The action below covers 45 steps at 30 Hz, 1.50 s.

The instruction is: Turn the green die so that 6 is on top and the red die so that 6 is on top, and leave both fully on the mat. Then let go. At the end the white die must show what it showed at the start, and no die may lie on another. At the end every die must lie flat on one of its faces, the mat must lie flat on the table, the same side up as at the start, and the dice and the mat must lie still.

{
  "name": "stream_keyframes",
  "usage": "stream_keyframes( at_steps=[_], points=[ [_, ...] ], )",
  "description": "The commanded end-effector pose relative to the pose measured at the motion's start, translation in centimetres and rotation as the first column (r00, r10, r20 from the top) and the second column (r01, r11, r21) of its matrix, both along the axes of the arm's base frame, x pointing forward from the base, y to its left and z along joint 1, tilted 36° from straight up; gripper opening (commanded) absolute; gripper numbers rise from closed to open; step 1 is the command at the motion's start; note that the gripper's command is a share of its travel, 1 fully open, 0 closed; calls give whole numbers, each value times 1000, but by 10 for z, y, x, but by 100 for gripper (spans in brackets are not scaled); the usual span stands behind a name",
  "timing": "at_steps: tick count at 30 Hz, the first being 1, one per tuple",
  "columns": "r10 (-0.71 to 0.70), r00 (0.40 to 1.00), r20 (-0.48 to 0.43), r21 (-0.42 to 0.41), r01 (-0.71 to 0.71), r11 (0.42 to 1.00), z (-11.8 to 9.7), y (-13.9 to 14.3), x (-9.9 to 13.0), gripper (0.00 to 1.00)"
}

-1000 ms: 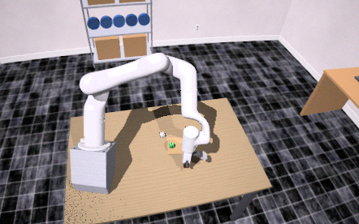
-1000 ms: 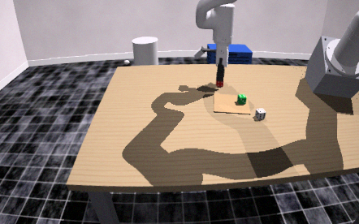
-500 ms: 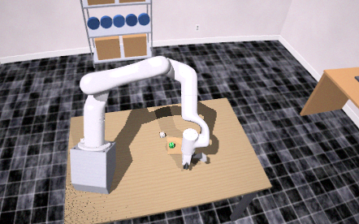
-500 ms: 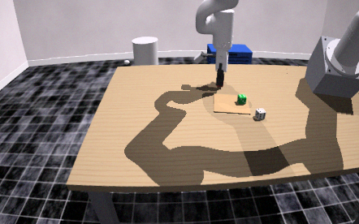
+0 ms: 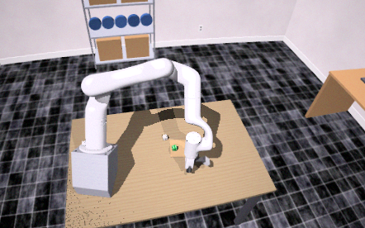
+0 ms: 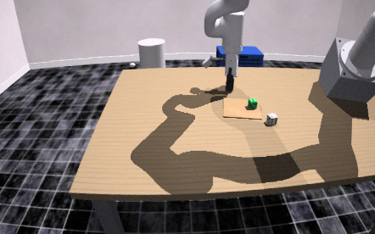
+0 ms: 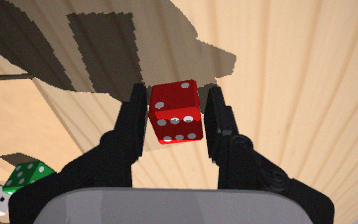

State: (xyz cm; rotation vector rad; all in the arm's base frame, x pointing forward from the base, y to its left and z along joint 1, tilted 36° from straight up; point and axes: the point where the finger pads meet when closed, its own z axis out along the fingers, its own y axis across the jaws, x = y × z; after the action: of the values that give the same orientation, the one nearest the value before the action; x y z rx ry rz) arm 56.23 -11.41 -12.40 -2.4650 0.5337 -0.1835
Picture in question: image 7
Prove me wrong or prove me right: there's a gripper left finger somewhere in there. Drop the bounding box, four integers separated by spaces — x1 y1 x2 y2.
8 83 148 224

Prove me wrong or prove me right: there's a green die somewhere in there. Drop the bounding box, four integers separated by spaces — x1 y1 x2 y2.
2 160 55 195

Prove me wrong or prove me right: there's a red die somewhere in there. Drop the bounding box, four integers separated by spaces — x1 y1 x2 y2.
148 80 204 144

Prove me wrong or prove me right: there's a peach flat mat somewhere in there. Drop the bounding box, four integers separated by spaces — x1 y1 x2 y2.
0 75 85 181

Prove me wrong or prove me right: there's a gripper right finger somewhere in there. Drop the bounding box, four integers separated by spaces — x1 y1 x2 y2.
204 87 335 224

